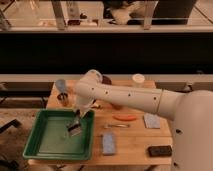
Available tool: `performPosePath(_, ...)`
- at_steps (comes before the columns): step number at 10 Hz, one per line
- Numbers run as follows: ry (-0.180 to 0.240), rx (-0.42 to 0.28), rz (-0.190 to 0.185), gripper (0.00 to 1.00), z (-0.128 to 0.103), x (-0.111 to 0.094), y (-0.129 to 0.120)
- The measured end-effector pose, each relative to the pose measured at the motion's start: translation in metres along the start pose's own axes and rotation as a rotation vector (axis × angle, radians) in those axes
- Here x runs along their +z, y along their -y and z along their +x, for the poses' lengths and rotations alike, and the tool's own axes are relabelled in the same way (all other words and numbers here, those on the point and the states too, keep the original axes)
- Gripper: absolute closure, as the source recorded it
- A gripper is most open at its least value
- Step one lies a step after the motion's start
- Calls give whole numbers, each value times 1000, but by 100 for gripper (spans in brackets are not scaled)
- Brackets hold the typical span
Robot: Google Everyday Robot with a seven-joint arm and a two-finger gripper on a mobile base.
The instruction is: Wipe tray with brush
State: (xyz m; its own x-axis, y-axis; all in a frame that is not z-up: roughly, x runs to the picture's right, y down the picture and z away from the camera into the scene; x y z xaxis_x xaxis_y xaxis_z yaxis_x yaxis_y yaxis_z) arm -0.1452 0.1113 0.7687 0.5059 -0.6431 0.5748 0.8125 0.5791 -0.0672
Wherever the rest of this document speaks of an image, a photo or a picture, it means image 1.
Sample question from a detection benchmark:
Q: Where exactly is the wooden table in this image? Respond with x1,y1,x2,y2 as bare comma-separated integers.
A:
28,79,175,167

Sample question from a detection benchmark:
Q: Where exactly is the green plastic tray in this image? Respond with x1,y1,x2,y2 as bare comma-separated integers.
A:
23,110,94,161

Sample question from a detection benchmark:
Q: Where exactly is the grey brush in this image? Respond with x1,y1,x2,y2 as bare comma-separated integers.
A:
67,121,82,136

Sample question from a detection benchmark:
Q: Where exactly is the white paper cup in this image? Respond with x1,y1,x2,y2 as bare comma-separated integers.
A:
132,73,145,87

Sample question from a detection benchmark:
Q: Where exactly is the purple bowl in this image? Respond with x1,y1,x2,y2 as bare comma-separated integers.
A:
102,75,112,85

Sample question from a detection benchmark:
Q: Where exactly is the black rectangular device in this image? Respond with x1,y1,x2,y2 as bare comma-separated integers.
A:
148,145,172,157

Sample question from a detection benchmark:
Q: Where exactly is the person in background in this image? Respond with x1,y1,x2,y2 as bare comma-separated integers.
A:
102,0,145,25

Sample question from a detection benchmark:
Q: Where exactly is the blue sponge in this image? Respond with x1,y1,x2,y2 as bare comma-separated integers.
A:
102,132,116,155

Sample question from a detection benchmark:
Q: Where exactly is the red bowl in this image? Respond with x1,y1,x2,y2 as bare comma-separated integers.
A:
111,103,123,110

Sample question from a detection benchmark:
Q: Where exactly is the orange carrot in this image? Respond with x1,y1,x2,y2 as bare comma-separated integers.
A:
113,115,137,121

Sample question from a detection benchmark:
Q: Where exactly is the blue cup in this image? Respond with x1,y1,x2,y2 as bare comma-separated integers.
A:
55,79,67,93

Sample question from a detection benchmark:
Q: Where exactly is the small dark metal cup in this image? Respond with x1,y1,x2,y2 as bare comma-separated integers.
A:
57,93,68,106

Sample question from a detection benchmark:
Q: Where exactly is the grey cloth pad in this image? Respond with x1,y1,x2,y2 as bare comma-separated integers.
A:
143,113,160,129

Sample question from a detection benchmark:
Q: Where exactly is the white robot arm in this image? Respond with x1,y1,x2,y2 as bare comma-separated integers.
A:
73,70,213,171

